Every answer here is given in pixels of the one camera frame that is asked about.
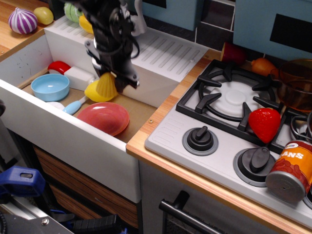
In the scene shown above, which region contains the black oven door handle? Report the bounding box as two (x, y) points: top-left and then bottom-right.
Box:
(159, 190), (226, 234)

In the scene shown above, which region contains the yellow toy lemon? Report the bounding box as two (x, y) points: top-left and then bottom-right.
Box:
(84, 80), (118, 102)

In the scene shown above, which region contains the black left stove knob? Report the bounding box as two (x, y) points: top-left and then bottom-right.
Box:
(182, 126), (218, 156)

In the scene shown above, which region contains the orange toy beans can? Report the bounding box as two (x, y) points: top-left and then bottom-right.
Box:
(265, 140), (312, 203)

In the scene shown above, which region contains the grey metal mounting plate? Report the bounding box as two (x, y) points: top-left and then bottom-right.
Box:
(0, 197), (74, 234)

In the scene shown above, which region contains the black stove knob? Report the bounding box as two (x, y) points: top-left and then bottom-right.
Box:
(233, 147), (276, 188)
(182, 126), (218, 156)

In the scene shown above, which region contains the white toy sink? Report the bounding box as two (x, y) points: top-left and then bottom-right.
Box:
(0, 17), (208, 203)

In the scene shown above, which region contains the red toy strawberry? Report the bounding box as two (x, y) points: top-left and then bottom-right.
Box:
(248, 108), (281, 143)

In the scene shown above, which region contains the orange transparent toy pot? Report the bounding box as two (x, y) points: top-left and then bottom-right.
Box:
(271, 59), (312, 113)

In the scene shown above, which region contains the yellow toy corn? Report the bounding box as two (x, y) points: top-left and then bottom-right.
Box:
(96, 72), (118, 100)

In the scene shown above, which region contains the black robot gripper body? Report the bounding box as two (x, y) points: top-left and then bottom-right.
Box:
(84, 39), (139, 89)

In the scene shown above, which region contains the green toy cabbage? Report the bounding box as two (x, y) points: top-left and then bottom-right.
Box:
(64, 2), (83, 23)

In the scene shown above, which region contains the blue and white toy brush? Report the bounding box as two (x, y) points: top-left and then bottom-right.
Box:
(63, 96), (88, 115)

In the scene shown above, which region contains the red and white toy mushroom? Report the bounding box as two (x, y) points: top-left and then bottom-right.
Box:
(47, 61), (71, 75)

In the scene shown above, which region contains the pink plastic plate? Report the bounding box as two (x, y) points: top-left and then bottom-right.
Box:
(77, 102), (130, 136)

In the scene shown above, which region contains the grey toy stove top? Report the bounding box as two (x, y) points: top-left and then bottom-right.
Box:
(144, 59), (312, 230)

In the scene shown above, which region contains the yellow toy bell pepper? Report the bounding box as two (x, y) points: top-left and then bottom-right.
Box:
(79, 14), (94, 34)

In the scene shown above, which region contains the orange toy carrot piece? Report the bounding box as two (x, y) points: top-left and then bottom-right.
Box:
(251, 58), (276, 77)

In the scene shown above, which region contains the blue clamp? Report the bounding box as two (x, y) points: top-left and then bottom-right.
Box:
(0, 166), (46, 199)

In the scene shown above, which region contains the black stove grate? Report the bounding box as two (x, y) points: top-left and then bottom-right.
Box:
(175, 60), (312, 153)

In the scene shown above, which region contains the white toy salt shaker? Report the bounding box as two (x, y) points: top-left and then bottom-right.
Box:
(64, 67), (96, 91)

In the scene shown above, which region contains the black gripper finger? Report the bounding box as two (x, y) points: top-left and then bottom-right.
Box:
(92, 58), (107, 77)
(115, 76), (132, 93)

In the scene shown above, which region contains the yellow-green toy potato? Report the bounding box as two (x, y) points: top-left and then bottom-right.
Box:
(34, 7), (54, 25)

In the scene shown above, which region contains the purple striped toy onion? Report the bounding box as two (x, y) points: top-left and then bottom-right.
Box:
(8, 7), (38, 34)

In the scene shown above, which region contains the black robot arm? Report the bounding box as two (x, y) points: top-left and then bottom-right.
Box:
(68, 0), (140, 93)

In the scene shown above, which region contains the black braided cable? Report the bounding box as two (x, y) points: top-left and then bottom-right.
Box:
(0, 212), (7, 234)

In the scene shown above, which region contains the light blue plastic bowl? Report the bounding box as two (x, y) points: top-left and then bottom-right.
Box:
(31, 74), (70, 102)

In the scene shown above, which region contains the black right stove knob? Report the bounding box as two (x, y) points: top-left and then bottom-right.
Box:
(233, 147), (276, 188)

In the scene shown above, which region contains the dark red toy vegetable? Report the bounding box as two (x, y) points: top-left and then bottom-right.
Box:
(220, 42), (247, 65)

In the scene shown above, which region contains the grey toy faucet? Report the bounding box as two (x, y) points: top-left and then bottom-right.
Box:
(120, 0), (147, 37)

